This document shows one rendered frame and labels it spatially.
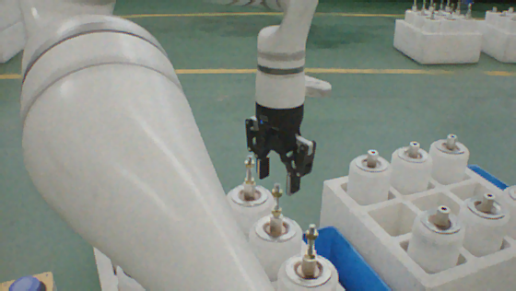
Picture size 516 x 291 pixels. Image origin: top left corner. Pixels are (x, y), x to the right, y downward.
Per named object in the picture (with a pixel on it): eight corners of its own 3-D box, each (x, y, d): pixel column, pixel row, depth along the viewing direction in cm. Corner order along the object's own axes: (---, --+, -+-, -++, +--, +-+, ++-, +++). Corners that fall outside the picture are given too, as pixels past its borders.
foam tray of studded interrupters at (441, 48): (477, 63, 262) (484, 33, 254) (420, 64, 257) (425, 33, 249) (445, 46, 296) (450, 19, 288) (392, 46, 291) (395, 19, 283)
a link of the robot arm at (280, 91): (334, 96, 71) (336, 58, 68) (283, 114, 64) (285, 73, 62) (292, 81, 77) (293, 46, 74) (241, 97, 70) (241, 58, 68)
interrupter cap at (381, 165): (394, 169, 100) (394, 167, 100) (366, 176, 98) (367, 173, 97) (375, 155, 106) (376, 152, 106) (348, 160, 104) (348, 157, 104)
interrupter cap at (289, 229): (303, 238, 79) (303, 236, 78) (262, 247, 77) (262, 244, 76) (287, 215, 85) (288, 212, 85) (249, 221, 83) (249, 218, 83)
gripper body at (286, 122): (242, 93, 70) (243, 147, 74) (282, 110, 64) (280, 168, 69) (277, 83, 74) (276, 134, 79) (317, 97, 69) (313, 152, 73)
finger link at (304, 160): (299, 143, 67) (291, 173, 71) (309, 149, 66) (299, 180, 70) (311, 137, 69) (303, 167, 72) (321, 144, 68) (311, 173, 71)
